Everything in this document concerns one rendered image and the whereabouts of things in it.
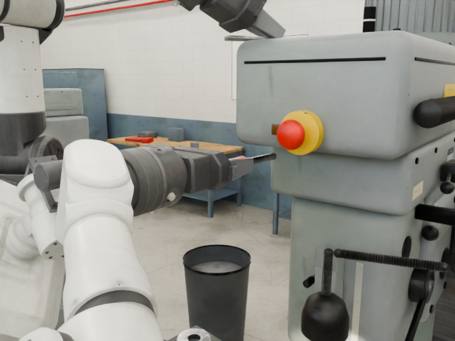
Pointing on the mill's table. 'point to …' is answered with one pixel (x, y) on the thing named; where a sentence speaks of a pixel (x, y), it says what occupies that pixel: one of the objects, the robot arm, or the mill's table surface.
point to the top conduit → (435, 111)
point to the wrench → (243, 38)
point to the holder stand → (195, 335)
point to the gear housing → (363, 177)
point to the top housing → (345, 89)
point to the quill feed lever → (419, 296)
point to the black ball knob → (430, 233)
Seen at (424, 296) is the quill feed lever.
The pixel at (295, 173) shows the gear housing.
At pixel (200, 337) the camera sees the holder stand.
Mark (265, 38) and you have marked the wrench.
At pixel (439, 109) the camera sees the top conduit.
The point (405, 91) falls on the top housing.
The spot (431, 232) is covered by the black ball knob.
